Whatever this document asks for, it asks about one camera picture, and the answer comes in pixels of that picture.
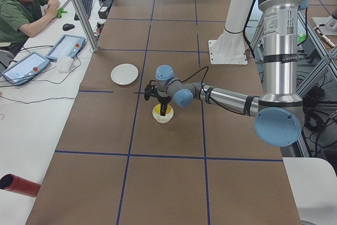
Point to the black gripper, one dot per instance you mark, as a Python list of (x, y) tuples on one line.
[(164, 100)]

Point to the yellow plastic lemon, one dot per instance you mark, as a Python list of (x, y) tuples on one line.
[(158, 109)]

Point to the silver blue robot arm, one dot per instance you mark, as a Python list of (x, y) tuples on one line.
[(278, 113)]

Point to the white bowl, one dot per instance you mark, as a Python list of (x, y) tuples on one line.
[(163, 119)]

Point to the white round plate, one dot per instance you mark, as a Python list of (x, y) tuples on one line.
[(124, 74)]

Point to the white tissue pack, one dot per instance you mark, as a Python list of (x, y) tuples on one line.
[(64, 64)]

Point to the black box device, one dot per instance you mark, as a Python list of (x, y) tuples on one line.
[(105, 9)]

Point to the teach pendant tablet far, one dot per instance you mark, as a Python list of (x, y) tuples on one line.
[(66, 46)]

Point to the teach pendant tablet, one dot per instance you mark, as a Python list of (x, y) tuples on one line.
[(25, 69), (66, 46)]

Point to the blue tape line crosswise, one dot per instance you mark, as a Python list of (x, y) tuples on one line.
[(169, 156)]

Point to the blue tape line lengthwise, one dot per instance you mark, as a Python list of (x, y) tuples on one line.
[(138, 93)]

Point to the black computer mouse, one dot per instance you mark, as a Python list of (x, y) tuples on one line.
[(68, 26)]

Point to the black keyboard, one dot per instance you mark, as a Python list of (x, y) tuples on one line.
[(87, 4)]

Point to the teach pendant tablet near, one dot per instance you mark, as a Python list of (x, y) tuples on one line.
[(25, 69)]

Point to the man in green shirt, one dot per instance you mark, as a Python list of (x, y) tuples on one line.
[(23, 19)]

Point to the red cylinder tube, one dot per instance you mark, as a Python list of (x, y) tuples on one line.
[(19, 185)]

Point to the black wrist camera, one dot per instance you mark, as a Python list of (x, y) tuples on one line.
[(150, 90)]

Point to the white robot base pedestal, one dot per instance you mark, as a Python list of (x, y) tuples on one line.
[(229, 48)]

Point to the aluminium frame post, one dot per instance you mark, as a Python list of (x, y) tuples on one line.
[(80, 11)]

